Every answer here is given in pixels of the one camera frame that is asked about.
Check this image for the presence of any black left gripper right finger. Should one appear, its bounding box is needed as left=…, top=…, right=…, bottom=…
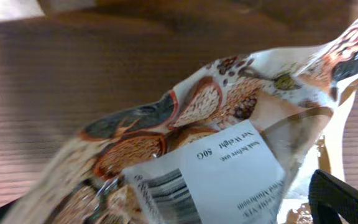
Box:
left=308, top=169, right=358, bottom=224

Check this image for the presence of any beige cookie pouch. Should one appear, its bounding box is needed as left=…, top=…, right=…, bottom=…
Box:
left=2, top=19, right=358, bottom=223

